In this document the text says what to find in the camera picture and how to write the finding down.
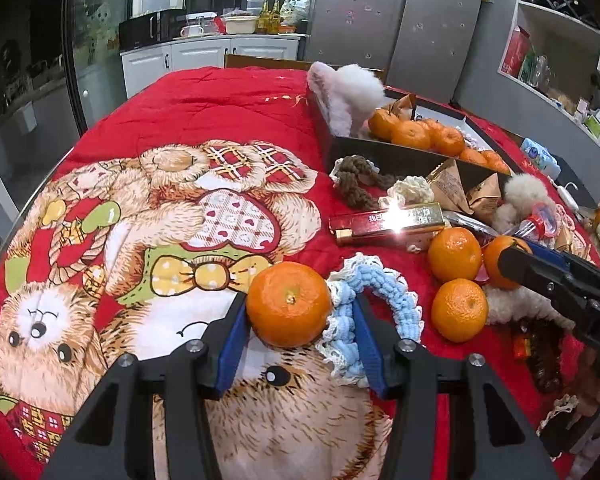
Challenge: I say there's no black shallow gift box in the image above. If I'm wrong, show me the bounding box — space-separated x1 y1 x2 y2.
308 91 522 191

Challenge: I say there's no red gold rectangular box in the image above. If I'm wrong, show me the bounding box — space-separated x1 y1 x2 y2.
328 203 445 249

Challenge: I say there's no brown triangular paper packet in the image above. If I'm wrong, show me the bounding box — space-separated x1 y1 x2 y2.
426 158 474 216

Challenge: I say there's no mandarin orange in box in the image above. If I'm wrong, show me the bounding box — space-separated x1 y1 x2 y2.
430 126 466 157

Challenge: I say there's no red teddy bear quilt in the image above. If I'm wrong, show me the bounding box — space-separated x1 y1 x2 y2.
0 68 558 479

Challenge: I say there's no white fluffy scrunchie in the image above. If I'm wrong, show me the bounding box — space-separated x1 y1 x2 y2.
483 285 574 330

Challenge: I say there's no cream lace scrunchie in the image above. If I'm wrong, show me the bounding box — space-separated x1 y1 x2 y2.
387 176 436 206

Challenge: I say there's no pink fluffy scrunchie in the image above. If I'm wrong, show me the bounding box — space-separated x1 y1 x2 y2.
308 62 385 136

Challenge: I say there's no brown wooden chair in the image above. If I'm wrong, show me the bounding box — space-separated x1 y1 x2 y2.
224 53 386 84

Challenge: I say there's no mandarin orange on quilt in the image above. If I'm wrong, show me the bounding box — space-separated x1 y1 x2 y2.
427 226 482 283

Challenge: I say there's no red lid plastic bottle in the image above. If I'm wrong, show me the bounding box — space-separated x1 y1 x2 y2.
510 203 559 243

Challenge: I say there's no blue crochet scrunchie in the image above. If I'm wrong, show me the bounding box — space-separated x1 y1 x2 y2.
314 252 425 388

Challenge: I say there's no black microwave oven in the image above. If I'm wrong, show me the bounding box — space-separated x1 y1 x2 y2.
119 9 187 52

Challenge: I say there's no blue wet wipes pack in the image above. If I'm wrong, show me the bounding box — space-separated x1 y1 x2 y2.
520 138 562 180

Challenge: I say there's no silver double door refrigerator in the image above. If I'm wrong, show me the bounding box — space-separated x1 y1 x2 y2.
304 0 481 103

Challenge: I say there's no grey fluffy plush scrunchie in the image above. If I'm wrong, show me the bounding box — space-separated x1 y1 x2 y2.
492 174 556 234

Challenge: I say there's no wall shelf unit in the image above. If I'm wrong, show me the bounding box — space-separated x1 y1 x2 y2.
498 0 600 149

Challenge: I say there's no brown knitted scrunchie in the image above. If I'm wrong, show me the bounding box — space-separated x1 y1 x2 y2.
329 155 398 211

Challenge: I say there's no white kitchen cabinet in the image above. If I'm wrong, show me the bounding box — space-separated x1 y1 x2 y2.
120 34 306 99

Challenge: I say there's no mandarin orange later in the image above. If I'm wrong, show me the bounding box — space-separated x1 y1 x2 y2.
482 234 534 291

